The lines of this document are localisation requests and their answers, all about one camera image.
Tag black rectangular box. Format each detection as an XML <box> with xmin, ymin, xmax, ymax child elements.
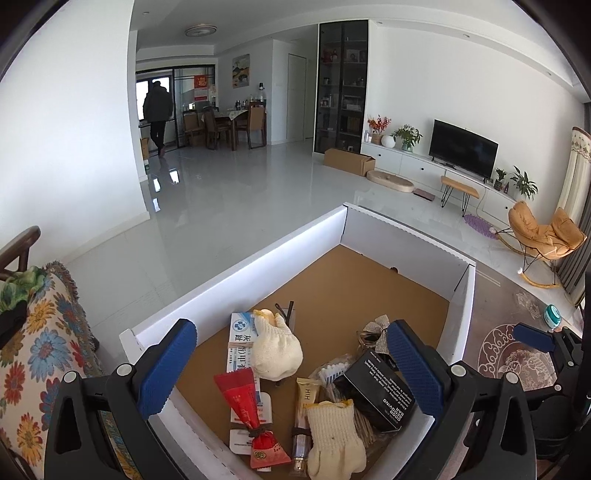
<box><xmin>339</xmin><ymin>351</ymin><xmax>415</xmax><ymax>433</ymax></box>

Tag rhinestone gold hair clip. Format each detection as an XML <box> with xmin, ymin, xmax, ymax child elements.
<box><xmin>356</xmin><ymin>315</ymin><xmax>391</xmax><ymax>356</ymax></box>

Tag blue white medicine box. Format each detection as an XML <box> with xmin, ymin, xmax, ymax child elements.
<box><xmin>226</xmin><ymin>312</ymin><xmax>273</xmax><ymax>456</ymax></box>

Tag gold cosmetic tube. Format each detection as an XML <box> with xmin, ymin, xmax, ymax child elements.
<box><xmin>290</xmin><ymin>378</ymin><xmax>322</xmax><ymax>477</ymax></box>

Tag cream knit glove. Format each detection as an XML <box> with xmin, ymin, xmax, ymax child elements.
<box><xmin>250</xmin><ymin>309</ymin><xmax>304</xmax><ymax>382</ymax></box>
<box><xmin>305</xmin><ymin>400</ymin><xmax>367</xmax><ymax>479</ymax></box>

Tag red candy pouch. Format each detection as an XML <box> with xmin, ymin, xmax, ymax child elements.
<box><xmin>213</xmin><ymin>368</ymin><xmax>291</xmax><ymax>470</ymax></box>

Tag black framed glasses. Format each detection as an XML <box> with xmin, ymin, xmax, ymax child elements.
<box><xmin>274</xmin><ymin>300</ymin><xmax>296</xmax><ymax>331</ymax></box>

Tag teal white round container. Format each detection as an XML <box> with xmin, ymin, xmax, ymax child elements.
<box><xmin>543</xmin><ymin>304</ymin><xmax>562</xmax><ymax>330</ymax></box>

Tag white cardboard box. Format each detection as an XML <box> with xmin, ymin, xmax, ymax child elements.
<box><xmin>120</xmin><ymin>205</ymin><xmax>476</xmax><ymax>479</ymax></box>

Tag grey curtain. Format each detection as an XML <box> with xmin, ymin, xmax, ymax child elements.
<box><xmin>558</xmin><ymin>215</ymin><xmax>590</xmax><ymax>305</ymax></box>

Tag orange lounge chair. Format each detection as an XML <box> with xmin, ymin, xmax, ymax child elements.
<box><xmin>492</xmin><ymin>200</ymin><xmax>587</xmax><ymax>289</ymax></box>

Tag white tv console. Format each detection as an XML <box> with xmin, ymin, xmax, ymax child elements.
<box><xmin>361</xmin><ymin>143</ymin><xmax>515</xmax><ymax>223</ymax></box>

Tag wooden bench stool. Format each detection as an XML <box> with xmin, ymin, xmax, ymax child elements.
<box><xmin>441</xmin><ymin>176</ymin><xmax>480</xmax><ymax>216</ymax></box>

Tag beige pet bed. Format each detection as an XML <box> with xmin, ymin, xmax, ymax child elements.
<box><xmin>366</xmin><ymin>170</ymin><xmax>415</xmax><ymax>193</ymax></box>

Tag leafy plant by tv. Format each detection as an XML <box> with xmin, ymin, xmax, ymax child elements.
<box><xmin>510</xmin><ymin>166</ymin><xmax>539</xmax><ymax>201</ymax></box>

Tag brown cardboard carton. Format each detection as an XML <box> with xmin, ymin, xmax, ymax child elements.
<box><xmin>324</xmin><ymin>148</ymin><xmax>376</xmax><ymax>177</ymax></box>

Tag black flat television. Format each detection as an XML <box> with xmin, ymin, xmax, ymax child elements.
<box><xmin>429</xmin><ymin>119</ymin><xmax>498</xmax><ymax>179</ymax></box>

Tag green potted plant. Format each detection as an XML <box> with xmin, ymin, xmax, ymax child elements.
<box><xmin>393</xmin><ymin>124</ymin><xmax>423</xmax><ymax>152</ymax></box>

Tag red flower vase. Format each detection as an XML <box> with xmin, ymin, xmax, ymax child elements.
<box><xmin>368</xmin><ymin>115</ymin><xmax>392</xmax><ymax>145</ymax></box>

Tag dining table with chairs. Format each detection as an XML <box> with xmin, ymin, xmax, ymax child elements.
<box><xmin>182</xmin><ymin>101</ymin><xmax>267</xmax><ymax>151</ymax></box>

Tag person in dark clothes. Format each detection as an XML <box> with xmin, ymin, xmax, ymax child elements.
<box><xmin>142</xmin><ymin>80</ymin><xmax>173</xmax><ymax>157</ymax></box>

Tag black glass display cabinet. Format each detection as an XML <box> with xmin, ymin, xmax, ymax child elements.
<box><xmin>314</xmin><ymin>20</ymin><xmax>369</xmax><ymax>154</ymax></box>

